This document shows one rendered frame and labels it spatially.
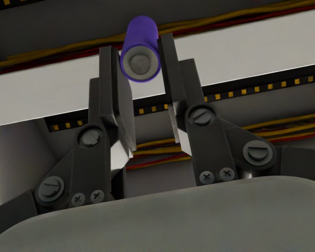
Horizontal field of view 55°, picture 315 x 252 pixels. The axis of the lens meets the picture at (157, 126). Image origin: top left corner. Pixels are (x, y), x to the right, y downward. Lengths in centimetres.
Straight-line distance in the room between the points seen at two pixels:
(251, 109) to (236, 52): 30
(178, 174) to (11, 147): 25
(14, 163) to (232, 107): 37
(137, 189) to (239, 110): 23
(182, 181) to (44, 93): 26
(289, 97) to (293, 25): 31
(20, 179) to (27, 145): 6
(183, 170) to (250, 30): 28
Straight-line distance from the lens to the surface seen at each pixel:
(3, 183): 46
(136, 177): 50
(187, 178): 47
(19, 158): 51
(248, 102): 56
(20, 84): 30
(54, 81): 28
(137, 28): 16
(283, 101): 58
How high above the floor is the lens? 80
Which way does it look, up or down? 39 degrees up
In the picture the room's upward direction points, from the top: 166 degrees clockwise
